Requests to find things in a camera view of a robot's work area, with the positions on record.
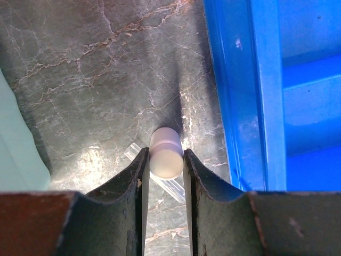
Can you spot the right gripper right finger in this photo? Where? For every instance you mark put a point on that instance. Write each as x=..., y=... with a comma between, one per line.
x=224, y=220

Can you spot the light teal plastic bin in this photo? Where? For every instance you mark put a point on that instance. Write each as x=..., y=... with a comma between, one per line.
x=21, y=165

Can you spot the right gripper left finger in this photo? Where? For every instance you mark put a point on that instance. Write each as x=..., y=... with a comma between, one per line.
x=109, y=220

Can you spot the clear glass test tube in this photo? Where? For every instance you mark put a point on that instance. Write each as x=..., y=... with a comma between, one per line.
x=172, y=187

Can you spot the blue compartment tray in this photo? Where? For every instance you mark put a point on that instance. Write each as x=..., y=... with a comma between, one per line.
x=277, y=71

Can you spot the white capped vial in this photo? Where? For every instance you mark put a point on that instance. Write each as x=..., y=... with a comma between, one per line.
x=166, y=154

